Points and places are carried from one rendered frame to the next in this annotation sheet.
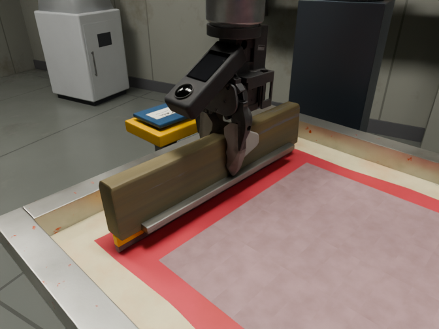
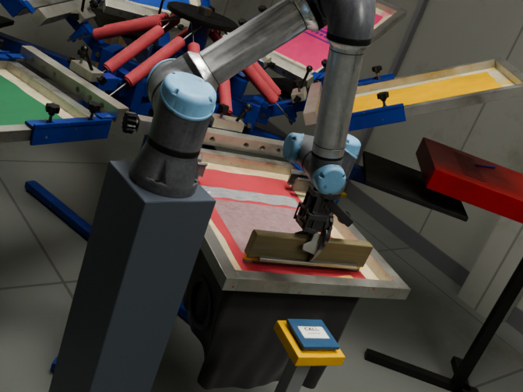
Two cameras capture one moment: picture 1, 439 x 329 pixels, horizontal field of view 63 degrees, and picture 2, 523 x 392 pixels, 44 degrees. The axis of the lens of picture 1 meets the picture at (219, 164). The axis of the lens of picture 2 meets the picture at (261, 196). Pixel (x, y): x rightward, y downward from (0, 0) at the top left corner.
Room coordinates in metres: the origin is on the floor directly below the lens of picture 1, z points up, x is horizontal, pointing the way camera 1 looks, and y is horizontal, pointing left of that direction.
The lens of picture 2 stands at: (2.07, 0.26, 1.79)
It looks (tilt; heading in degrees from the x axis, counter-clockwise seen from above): 23 degrees down; 196
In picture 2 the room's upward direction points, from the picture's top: 21 degrees clockwise
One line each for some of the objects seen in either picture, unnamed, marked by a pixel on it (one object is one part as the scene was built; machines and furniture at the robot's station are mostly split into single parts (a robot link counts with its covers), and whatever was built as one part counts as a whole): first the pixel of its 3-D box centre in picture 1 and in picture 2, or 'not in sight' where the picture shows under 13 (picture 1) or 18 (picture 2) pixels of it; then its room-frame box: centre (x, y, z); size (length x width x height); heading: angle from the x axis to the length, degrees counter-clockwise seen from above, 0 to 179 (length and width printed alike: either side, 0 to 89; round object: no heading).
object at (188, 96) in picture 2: not in sight; (183, 110); (0.89, -0.30, 1.37); 0.13 x 0.12 x 0.14; 40
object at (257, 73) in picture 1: (236, 70); (318, 208); (0.50, -0.02, 1.14); 0.09 x 0.08 x 0.12; 137
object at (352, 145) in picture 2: not in sight; (340, 155); (0.50, -0.02, 1.30); 0.09 x 0.08 x 0.11; 130
